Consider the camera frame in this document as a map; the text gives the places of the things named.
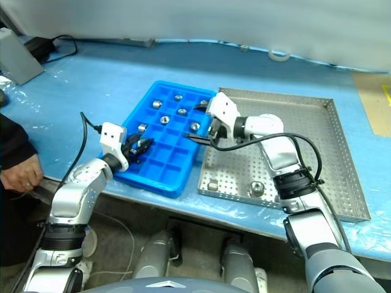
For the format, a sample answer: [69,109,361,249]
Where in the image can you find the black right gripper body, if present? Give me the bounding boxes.
[208,118,235,142]

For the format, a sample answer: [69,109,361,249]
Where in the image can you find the grey metal box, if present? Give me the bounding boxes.
[0,27,45,86]

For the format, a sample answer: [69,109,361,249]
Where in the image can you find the blue plastic compartment tray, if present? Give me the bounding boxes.
[98,79,221,199]

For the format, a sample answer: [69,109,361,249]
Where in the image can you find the thin white floor cable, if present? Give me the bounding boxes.
[88,212,137,283]

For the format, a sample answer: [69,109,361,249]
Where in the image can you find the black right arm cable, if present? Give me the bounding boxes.
[209,132,354,256]

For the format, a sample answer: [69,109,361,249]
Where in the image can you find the thin black adapter cable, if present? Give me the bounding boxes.
[39,34,79,65]

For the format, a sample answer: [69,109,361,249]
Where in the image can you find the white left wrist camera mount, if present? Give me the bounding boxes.
[99,121,129,172]

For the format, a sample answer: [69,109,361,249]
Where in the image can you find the white tape roll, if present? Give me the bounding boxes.
[268,49,291,63]

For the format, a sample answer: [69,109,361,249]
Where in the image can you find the person bare hand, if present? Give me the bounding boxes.
[0,153,43,193]

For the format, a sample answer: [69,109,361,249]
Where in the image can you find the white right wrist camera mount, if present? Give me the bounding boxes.
[206,91,241,129]

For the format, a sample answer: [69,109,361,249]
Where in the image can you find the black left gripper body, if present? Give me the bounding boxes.
[121,136,140,163]

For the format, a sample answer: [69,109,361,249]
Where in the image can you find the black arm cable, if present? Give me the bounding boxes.
[10,111,103,293]
[209,132,354,256]

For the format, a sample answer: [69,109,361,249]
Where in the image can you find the person dark clothed body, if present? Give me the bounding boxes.
[0,189,43,267]

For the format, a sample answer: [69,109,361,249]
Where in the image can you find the black power adapter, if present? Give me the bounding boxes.
[23,36,57,63]

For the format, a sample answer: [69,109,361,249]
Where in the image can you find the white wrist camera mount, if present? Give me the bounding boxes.
[206,91,241,129]
[99,121,129,172]

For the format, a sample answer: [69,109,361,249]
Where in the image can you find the grey rounded leg shape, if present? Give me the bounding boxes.
[133,230,181,280]
[219,242,260,288]

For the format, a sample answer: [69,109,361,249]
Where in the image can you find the perforated steel tray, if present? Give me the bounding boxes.
[197,87,372,223]

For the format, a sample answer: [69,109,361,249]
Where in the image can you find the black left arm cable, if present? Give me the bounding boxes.
[10,111,103,293]

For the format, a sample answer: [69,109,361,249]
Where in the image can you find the crumpled clear plastic film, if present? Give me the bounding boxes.
[0,74,23,93]

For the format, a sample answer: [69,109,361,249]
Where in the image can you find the grey robot torso shell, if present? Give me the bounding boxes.
[82,276,254,293]

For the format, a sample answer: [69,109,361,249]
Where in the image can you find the brown cardboard sheet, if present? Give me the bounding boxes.
[351,71,391,137]

